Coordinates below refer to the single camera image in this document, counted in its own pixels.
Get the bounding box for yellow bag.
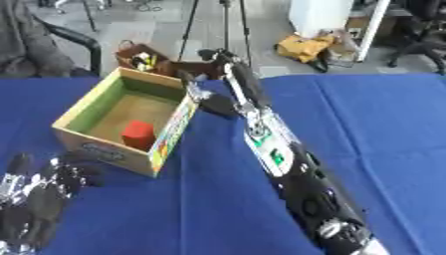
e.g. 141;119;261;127
273;32;338;65

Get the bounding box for tan cardboard box green inside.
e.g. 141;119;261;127
50;66;202;179

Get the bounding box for black chair with grey cover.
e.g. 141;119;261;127
0;0;105;80

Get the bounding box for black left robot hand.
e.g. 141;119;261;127
0;149;111;255

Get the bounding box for white panel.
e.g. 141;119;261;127
287;0;357;35

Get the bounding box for black tripod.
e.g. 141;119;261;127
175;0;255;66

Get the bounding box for brown bag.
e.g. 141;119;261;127
112;39;230;82

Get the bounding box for white pole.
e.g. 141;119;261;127
353;0;392;63

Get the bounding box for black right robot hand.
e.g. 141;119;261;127
177;48;272;119

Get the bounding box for red block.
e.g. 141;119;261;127
118;120;159;152

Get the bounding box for black office chair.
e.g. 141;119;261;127
384;0;446;76

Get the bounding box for wire basket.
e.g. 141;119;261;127
322;29;362;70

